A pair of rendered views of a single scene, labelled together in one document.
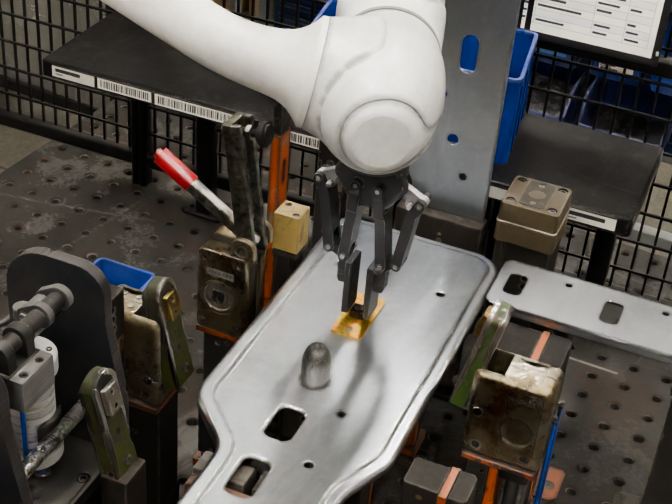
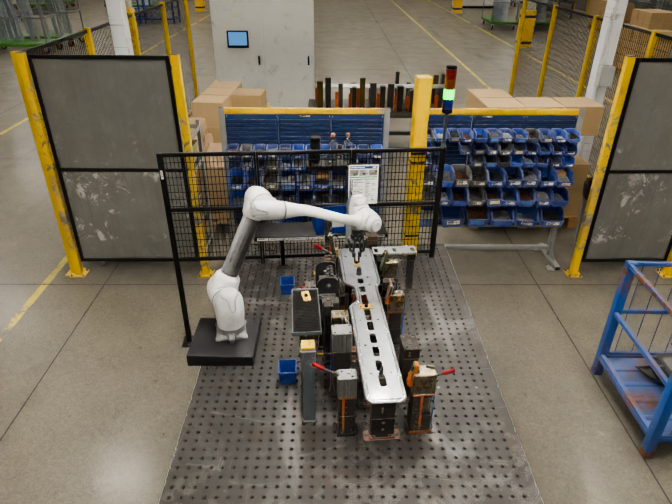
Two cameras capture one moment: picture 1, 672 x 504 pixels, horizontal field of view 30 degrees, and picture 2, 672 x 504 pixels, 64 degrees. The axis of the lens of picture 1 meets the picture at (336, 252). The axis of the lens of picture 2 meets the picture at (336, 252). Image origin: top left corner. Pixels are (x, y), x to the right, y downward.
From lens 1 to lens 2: 2.09 m
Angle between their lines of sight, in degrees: 22
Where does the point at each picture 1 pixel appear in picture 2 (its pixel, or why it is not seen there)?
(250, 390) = (350, 278)
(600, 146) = not seen: hidden behind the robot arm
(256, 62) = (353, 220)
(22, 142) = (165, 276)
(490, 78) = not seen: hidden behind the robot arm
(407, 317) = (364, 260)
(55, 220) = (253, 275)
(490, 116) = not seen: hidden behind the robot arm
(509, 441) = (391, 273)
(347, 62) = (367, 216)
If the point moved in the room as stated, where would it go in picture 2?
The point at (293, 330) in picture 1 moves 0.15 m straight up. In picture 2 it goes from (348, 268) to (349, 247)
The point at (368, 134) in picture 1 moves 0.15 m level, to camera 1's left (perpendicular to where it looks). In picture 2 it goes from (375, 226) to (351, 231)
